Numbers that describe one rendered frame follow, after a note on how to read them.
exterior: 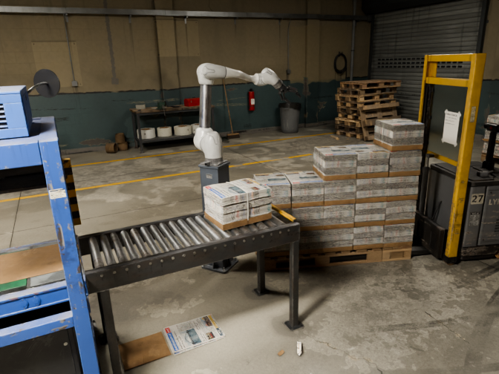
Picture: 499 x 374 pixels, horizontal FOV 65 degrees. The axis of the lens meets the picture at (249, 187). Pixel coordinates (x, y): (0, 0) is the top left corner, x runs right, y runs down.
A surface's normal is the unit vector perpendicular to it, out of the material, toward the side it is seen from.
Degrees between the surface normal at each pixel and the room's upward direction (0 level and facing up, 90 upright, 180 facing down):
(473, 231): 90
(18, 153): 90
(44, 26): 90
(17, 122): 90
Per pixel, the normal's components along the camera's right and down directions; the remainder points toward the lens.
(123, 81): 0.44, 0.26
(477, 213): 0.11, 0.30
